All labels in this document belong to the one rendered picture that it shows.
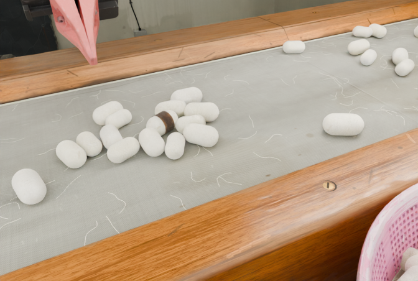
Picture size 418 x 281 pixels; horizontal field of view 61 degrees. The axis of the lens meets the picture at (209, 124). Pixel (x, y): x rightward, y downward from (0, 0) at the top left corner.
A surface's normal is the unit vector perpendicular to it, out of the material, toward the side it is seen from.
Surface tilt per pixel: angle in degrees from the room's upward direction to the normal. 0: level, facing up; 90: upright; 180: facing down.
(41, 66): 0
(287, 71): 0
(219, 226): 0
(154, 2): 90
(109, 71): 45
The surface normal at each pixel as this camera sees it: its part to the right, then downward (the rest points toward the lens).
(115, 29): 0.45, 0.44
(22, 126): -0.04, -0.86
